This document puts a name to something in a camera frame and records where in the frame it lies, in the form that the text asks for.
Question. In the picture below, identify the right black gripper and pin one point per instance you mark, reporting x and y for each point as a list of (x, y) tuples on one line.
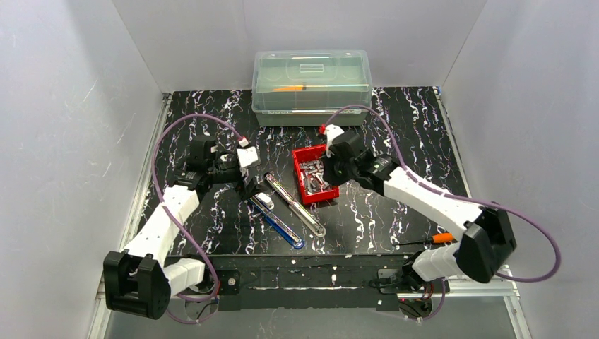
[(331, 167)]

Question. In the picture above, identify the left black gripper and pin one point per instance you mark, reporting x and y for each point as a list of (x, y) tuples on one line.
[(246, 181)]

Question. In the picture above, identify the red plastic bin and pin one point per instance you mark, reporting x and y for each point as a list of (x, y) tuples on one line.
[(304, 155)]

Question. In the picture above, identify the black silver stapler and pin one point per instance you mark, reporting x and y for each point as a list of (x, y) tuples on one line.
[(299, 210)]

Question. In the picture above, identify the blue stapler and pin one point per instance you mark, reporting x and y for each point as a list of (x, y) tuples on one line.
[(290, 236)]

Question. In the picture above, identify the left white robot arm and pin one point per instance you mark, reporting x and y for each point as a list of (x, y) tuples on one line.
[(137, 279)]

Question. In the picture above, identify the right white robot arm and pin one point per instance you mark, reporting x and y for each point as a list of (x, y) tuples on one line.
[(483, 236)]

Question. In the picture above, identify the pile of staple strips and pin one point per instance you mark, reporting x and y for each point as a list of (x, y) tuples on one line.
[(312, 177)]

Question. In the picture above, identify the orange tool inside box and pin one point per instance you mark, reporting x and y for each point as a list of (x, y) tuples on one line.
[(290, 88)]

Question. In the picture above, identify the clear plastic storage box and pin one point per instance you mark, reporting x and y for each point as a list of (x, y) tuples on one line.
[(335, 79)]

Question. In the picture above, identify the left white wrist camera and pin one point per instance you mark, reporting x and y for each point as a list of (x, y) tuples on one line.
[(247, 155)]

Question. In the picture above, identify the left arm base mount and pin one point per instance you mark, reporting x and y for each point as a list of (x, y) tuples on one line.
[(229, 283)]

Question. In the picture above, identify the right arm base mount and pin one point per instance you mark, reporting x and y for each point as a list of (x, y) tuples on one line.
[(405, 279)]

